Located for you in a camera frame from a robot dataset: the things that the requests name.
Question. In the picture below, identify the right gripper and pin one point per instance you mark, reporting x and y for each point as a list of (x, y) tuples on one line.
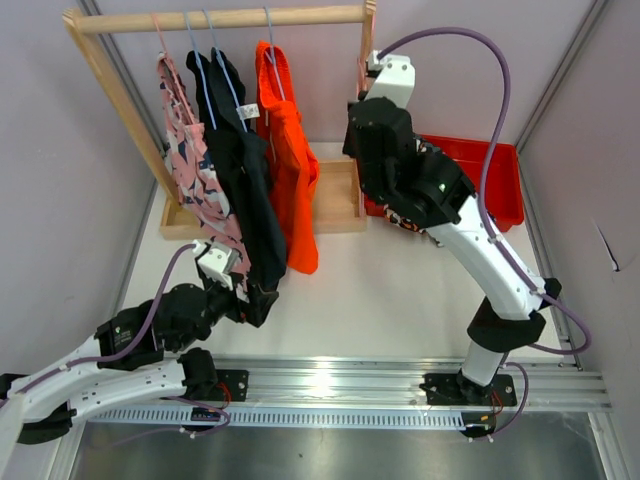
[(348, 148)]

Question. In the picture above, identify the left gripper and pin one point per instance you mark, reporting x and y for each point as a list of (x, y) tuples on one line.
[(259, 305)]

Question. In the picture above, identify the orange camouflage shorts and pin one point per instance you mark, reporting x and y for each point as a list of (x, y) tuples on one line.
[(423, 146)]

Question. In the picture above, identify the blue hanger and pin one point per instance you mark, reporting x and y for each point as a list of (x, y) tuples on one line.
[(271, 56), (192, 35), (222, 64)]

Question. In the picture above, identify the dark navy shorts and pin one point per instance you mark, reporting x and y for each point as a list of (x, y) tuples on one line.
[(240, 160)]

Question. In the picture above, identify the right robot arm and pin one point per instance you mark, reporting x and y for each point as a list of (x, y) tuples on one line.
[(509, 317)]

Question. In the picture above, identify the pink shark print shorts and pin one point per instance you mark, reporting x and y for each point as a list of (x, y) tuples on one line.
[(198, 185)]

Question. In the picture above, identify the black shorts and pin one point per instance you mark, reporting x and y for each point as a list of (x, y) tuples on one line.
[(202, 108)]

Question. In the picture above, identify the wooden clothes rack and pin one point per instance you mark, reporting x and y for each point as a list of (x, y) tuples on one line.
[(338, 206)]

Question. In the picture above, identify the red plastic bin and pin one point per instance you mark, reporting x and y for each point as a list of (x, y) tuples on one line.
[(495, 175)]

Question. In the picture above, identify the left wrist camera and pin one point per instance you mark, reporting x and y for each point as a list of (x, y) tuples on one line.
[(214, 258)]

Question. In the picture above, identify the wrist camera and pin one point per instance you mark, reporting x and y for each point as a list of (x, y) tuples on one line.
[(214, 258), (391, 76)]

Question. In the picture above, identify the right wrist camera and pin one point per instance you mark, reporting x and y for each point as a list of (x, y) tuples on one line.
[(391, 76)]

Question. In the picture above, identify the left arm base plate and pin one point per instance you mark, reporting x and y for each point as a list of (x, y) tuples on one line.
[(232, 387)]

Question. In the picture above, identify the aluminium mounting rail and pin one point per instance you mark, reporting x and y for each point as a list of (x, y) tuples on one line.
[(354, 393)]

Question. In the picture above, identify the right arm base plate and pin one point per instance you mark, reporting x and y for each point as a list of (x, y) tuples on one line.
[(453, 389)]

